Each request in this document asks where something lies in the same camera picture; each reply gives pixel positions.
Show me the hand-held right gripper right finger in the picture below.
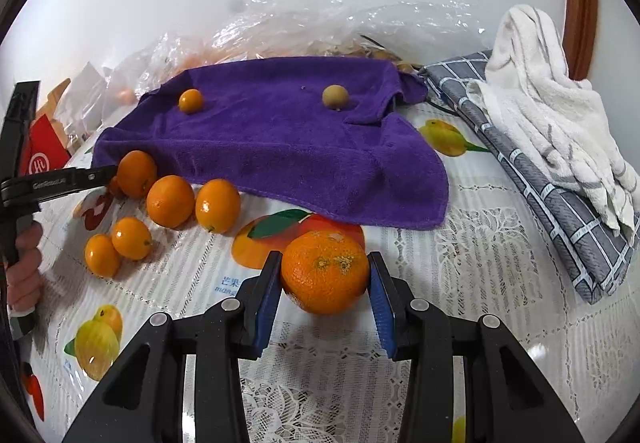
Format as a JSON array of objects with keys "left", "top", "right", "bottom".
[{"left": 367, "top": 250, "right": 586, "bottom": 443}]

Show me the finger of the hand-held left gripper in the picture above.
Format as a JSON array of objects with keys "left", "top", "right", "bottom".
[{"left": 67, "top": 164, "right": 119, "bottom": 191}]

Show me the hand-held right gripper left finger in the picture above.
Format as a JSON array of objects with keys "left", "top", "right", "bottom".
[{"left": 62, "top": 250, "right": 284, "bottom": 443}]

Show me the small orange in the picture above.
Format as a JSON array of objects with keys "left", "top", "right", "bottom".
[
  {"left": 194, "top": 178, "right": 242, "bottom": 235},
  {"left": 146, "top": 175, "right": 196, "bottom": 229},
  {"left": 116, "top": 150, "right": 159, "bottom": 198}
]

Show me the large mandarin orange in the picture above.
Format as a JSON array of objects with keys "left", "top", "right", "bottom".
[{"left": 280, "top": 229, "right": 372, "bottom": 316}]

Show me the orange kumquat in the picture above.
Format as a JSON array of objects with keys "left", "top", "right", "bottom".
[
  {"left": 110, "top": 216, "right": 153, "bottom": 261},
  {"left": 178, "top": 88, "right": 205, "bottom": 115},
  {"left": 84, "top": 233, "right": 122, "bottom": 279}
]

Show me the person's left hand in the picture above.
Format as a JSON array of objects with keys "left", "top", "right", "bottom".
[{"left": 6, "top": 224, "right": 45, "bottom": 315}]

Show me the red paper bag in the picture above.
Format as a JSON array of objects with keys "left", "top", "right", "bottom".
[{"left": 27, "top": 115, "right": 74, "bottom": 172}]

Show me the white plastic bag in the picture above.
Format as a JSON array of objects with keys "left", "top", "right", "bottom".
[{"left": 67, "top": 62, "right": 110, "bottom": 126}]

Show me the printed plastic tablecloth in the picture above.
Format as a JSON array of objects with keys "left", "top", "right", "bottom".
[{"left": 15, "top": 100, "right": 637, "bottom": 443}]

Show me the clear plastic bag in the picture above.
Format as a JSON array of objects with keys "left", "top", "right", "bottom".
[
  {"left": 102, "top": 32, "right": 251, "bottom": 110},
  {"left": 215, "top": 0, "right": 487, "bottom": 74}
]

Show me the purple towel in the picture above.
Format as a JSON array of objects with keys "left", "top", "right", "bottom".
[{"left": 91, "top": 57, "right": 450, "bottom": 231}]

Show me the grey checked cloth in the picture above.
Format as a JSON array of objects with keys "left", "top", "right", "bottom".
[{"left": 419, "top": 50, "right": 640, "bottom": 305}]

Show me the tan longan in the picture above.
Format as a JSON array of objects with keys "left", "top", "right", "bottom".
[{"left": 321, "top": 84, "right": 351, "bottom": 111}]

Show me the white striped towel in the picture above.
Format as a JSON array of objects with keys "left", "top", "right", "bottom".
[{"left": 467, "top": 4, "right": 640, "bottom": 244}]

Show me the pile of longans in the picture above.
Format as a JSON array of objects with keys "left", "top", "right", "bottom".
[{"left": 307, "top": 37, "right": 417, "bottom": 74}]

